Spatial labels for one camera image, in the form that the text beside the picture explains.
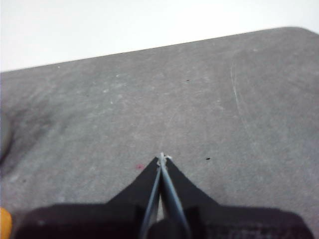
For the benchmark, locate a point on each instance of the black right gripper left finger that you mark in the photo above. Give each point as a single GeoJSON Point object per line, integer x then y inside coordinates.
{"type": "Point", "coordinates": [104, 221]}

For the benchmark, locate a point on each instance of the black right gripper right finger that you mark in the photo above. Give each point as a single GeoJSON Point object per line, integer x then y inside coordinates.
{"type": "Point", "coordinates": [224, 221]}

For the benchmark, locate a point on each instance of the yellow corn cob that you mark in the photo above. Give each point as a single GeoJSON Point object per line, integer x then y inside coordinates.
{"type": "Point", "coordinates": [4, 224]}

